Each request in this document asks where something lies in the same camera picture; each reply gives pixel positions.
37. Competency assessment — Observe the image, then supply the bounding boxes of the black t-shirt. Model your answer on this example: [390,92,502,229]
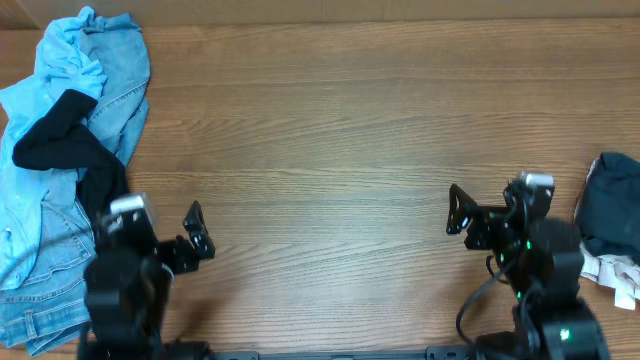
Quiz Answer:
[12,89,135,220]

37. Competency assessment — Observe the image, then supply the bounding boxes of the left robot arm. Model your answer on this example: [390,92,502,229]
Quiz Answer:
[77,193,215,360]

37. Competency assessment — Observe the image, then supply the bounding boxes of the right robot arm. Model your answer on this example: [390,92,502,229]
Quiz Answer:
[446,173,610,360]

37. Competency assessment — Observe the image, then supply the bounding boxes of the folded dark garment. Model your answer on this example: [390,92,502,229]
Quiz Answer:
[575,152,639,264]

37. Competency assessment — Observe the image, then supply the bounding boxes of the blue denim jeans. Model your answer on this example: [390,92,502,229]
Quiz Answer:
[1,13,151,356]

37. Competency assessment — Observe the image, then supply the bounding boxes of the folded beige garment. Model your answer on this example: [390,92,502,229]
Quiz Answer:
[580,159,639,310]

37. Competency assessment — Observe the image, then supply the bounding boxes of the light blue shirt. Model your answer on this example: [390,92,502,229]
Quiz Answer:
[1,7,107,290]

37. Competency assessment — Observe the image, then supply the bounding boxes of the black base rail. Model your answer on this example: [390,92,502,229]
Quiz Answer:
[207,345,477,360]

